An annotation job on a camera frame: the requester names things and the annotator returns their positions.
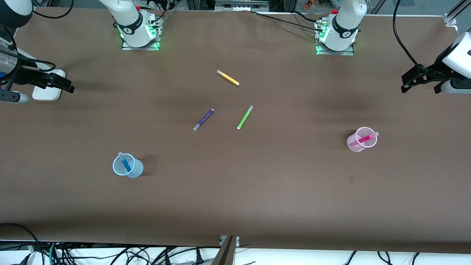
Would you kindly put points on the aluminium corner profile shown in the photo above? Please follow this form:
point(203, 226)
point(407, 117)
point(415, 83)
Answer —
point(453, 14)

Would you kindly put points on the green marker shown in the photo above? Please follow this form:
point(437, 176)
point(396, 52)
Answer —
point(245, 117)

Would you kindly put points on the yellow marker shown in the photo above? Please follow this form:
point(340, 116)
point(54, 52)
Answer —
point(228, 77)

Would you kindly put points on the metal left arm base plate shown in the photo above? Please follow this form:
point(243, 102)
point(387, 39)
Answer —
point(351, 51)

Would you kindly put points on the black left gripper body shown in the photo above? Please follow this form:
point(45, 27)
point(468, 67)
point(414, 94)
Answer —
point(436, 70)

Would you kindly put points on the purple marker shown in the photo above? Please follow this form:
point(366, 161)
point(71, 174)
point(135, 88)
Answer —
point(203, 119)

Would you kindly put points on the white lamp base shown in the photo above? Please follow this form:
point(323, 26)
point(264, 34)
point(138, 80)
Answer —
point(46, 95)

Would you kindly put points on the brown table cover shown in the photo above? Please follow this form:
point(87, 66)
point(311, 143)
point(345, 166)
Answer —
point(257, 191)

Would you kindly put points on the orange toy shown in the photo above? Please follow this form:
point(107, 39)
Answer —
point(311, 4)

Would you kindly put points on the blue marker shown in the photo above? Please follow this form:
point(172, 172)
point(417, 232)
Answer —
point(126, 163)

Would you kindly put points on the light blue plastic cup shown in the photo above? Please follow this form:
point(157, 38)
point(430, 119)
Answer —
point(137, 168)

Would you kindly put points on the silver aluminium frame bar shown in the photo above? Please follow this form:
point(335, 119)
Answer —
point(241, 3)

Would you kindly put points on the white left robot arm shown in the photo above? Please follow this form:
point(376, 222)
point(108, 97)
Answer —
point(344, 25)

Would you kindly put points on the light pink plastic cup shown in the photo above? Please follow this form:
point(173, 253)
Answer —
point(353, 144)

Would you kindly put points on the pink marker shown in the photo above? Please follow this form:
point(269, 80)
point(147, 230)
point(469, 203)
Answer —
point(365, 139)

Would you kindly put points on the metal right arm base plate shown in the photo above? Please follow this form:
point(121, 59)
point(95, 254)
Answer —
point(154, 35)

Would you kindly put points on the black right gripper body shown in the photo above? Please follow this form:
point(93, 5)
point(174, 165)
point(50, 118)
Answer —
point(26, 75)

